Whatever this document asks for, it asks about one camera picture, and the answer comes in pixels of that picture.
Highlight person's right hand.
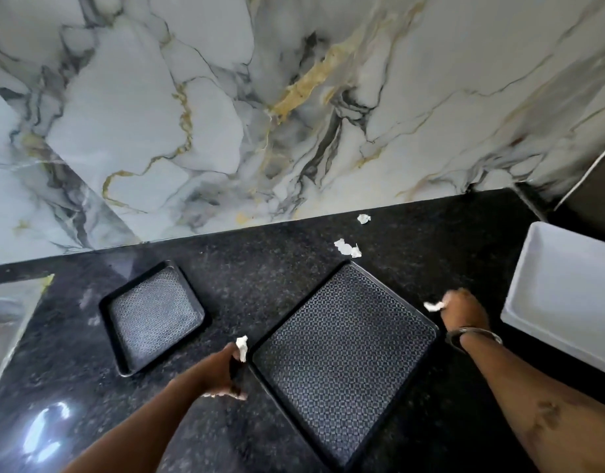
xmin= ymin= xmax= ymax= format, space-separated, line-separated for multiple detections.
xmin=440 ymin=288 xmax=490 ymax=335

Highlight person's left hand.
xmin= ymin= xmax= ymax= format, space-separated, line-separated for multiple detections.
xmin=196 ymin=342 xmax=248 ymax=401

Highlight person's left forearm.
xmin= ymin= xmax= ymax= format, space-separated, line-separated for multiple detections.
xmin=63 ymin=370 xmax=210 ymax=473

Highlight person's right forearm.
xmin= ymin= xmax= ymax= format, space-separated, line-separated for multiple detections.
xmin=453 ymin=331 xmax=605 ymax=473

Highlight silver bangle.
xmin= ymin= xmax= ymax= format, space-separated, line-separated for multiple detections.
xmin=445 ymin=327 xmax=503 ymax=353

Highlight small black patterned tray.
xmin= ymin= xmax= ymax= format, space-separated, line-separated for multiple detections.
xmin=99 ymin=260 xmax=207 ymax=379

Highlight large black patterned tray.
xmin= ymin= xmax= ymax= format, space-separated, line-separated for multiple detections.
xmin=247 ymin=261 xmax=440 ymax=471

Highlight white rectangular tray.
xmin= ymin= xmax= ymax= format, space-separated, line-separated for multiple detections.
xmin=500 ymin=221 xmax=605 ymax=380

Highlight grey panel with white edge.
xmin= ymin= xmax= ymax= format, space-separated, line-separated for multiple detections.
xmin=551 ymin=138 xmax=605 ymax=233

